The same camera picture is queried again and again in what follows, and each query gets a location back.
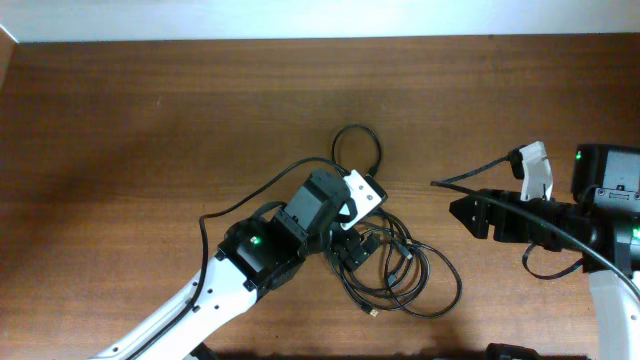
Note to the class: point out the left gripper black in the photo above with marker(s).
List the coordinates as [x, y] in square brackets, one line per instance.
[342, 249]

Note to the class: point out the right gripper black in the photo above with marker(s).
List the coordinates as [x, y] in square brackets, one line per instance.
[503, 220]

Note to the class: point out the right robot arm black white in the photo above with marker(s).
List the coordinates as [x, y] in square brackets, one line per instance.
[609, 175]

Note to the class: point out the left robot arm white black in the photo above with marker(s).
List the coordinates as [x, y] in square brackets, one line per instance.
[257, 255]

